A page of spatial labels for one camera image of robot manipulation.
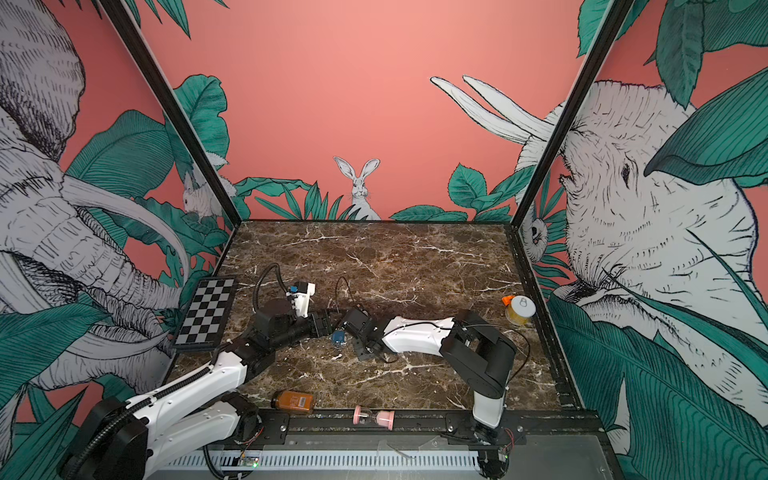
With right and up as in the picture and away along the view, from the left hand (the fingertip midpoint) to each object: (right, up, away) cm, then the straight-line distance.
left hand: (340, 311), depth 79 cm
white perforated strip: (-2, -34, -9) cm, 35 cm away
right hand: (+5, -12, +8) cm, 15 cm away
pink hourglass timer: (+12, -26, -5) cm, 29 cm away
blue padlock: (-2, -10, +9) cm, 14 cm away
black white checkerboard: (-43, -6, +9) cm, 44 cm away
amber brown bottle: (-10, -22, -5) cm, 25 cm away
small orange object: (+52, 0, +18) cm, 55 cm away
